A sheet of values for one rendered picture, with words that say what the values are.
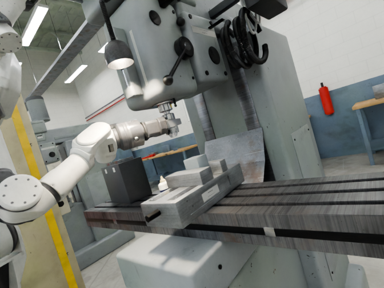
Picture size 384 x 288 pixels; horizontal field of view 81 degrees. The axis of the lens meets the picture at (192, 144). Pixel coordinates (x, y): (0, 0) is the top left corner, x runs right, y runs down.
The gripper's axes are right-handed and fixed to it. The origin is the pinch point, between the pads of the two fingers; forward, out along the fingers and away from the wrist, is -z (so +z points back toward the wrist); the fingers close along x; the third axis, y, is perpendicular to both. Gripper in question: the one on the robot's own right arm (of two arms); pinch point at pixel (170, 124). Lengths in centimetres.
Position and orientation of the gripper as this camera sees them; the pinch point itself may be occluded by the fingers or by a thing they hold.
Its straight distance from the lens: 80.0
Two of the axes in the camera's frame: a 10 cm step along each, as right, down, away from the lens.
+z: -8.7, 2.7, -4.0
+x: -4.0, 0.8, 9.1
